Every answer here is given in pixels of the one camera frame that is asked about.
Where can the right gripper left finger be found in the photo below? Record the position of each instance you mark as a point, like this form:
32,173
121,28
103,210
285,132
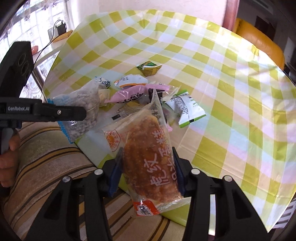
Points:
116,172

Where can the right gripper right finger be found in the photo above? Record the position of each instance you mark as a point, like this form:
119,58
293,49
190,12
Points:
181,177

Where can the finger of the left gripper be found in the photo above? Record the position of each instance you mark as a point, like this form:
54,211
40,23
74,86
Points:
52,112

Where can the blue clear snack bag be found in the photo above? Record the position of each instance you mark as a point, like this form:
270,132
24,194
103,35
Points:
87,97

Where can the brown cake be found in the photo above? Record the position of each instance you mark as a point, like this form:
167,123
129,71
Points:
147,161

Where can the pink snack bar wrapper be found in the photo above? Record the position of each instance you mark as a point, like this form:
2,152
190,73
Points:
134,92

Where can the white orange snack packet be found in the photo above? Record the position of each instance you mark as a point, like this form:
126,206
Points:
130,80

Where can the person's left hand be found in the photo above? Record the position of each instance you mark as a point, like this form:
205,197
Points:
9,162

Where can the black power adapter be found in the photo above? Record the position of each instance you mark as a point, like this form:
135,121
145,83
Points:
61,29

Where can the round biscuit in clear bag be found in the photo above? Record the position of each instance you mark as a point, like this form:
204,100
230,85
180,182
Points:
104,95

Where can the white green snack packet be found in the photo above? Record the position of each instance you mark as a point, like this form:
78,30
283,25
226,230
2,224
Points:
186,109

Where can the small blue white packet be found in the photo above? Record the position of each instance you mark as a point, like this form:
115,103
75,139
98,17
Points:
103,83

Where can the green yellow snack packet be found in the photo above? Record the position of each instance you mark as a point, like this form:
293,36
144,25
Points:
149,68

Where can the orange leather chair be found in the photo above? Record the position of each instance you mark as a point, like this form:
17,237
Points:
260,40

